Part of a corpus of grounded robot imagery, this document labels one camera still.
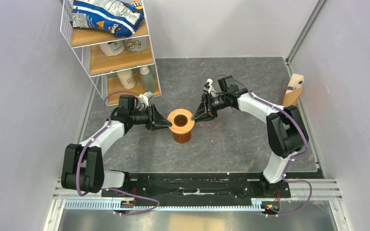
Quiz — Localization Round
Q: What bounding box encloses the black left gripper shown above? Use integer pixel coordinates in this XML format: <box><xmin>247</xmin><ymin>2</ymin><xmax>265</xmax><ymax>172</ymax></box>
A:
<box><xmin>130</xmin><ymin>103</ymin><xmax>172</xmax><ymax>131</ymax></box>

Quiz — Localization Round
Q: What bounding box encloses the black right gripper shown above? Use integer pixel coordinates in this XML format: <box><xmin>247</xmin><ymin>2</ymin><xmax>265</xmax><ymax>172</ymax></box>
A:
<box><xmin>191</xmin><ymin>92</ymin><xmax>227</xmax><ymax>123</ymax></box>

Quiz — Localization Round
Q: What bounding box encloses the round wooden dripper collar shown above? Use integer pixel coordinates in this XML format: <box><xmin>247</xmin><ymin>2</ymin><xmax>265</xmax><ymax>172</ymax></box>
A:
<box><xmin>168</xmin><ymin>109</ymin><xmax>195</xmax><ymax>135</ymax></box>

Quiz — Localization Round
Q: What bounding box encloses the amber glass carafe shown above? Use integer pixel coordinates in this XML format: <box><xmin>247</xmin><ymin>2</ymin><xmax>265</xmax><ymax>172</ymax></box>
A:
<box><xmin>173</xmin><ymin>131</ymin><xmax>192</xmax><ymax>143</ymax></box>

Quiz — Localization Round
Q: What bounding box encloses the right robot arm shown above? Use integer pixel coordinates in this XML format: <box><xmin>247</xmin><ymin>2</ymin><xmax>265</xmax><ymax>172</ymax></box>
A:
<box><xmin>192</xmin><ymin>76</ymin><xmax>308</xmax><ymax>197</ymax></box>

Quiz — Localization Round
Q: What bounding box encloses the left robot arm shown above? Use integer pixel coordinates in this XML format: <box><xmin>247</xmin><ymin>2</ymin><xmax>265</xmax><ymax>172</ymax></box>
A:
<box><xmin>61</xmin><ymin>92</ymin><xmax>172</xmax><ymax>197</ymax></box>

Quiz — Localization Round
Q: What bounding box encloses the brown coffee filter holder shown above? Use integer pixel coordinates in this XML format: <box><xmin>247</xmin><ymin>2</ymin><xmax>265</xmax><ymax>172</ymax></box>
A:
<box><xmin>282</xmin><ymin>74</ymin><xmax>304</xmax><ymax>107</ymax></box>

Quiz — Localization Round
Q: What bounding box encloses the green spray bottle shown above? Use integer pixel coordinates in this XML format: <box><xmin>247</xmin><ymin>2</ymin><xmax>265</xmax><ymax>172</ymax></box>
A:
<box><xmin>139</xmin><ymin>66</ymin><xmax>157</xmax><ymax>93</ymax></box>

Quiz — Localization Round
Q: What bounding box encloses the white paper cup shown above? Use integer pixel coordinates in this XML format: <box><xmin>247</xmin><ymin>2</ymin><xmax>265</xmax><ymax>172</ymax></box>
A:
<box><xmin>117</xmin><ymin>69</ymin><xmax>136</xmax><ymax>90</ymax></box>

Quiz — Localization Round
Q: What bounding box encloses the cartoon print white cup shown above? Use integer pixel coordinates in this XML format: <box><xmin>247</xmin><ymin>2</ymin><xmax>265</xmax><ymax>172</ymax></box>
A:
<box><xmin>123</xmin><ymin>37</ymin><xmax>148</xmax><ymax>52</ymax></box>

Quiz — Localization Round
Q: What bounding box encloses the white jug bottle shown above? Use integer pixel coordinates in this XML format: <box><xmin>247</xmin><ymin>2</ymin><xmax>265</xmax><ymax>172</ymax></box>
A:
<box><xmin>100</xmin><ymin>40</ymin><xmax>126</xmax><ymax>56</ymax></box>

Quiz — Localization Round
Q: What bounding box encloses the blue Doritos chip bag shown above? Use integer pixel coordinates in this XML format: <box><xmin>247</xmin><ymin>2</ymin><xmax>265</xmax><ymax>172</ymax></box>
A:
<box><xmin>71</xmin><ymin>0</ymin><xmax>145</xmax><ymax>38</ymax></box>

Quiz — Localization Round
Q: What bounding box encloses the yellow M&M's candy bag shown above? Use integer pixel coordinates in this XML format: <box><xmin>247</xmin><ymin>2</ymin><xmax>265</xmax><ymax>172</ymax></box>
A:
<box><xmin>130</xmin><ymin>0</ymin><xmax>143</xmax><ymax>10</ymax></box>

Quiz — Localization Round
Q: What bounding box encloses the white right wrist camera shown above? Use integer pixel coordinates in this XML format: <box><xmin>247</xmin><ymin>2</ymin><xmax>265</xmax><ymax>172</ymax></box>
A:
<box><xmin>203</xmin><ymin>78</ymin><xmax>214</xmax><ymax>94</ymax></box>

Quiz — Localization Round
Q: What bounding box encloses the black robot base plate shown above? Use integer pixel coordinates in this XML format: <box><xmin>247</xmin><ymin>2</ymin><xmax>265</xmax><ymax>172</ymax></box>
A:
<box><xmin>100</xmin><ymin>170</ymin><xmax>292</xmax><ymax>206</ymax></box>

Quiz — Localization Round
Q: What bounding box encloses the white wire shelf rack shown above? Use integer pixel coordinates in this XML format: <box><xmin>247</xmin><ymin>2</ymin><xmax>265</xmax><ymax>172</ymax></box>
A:
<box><xmin>60</xmin><ymin>0</ymin><xmax>162</xmax><ymax>98</ymax></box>

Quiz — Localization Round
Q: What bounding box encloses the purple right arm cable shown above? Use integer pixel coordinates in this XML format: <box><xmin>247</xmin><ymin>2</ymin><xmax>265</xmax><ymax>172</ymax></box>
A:
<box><xmin>211</xmin><ymin>75</ymin><xmax>313</xmax><ymax>218</ymax></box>

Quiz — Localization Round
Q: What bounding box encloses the slotted cable duct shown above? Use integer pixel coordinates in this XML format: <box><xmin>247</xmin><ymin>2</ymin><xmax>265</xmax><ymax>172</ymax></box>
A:
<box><xmin>65</xmin><ymin>199</ymin><xmax>275</xmax><ymax>212</ymax></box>

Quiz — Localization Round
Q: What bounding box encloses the aluminium frame rail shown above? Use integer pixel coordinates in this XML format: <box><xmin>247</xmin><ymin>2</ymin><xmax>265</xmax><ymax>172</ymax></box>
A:
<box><xmin>285</xmin><ymin>0</ymin><xmax>328</xmax><ymax>65</ymax></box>

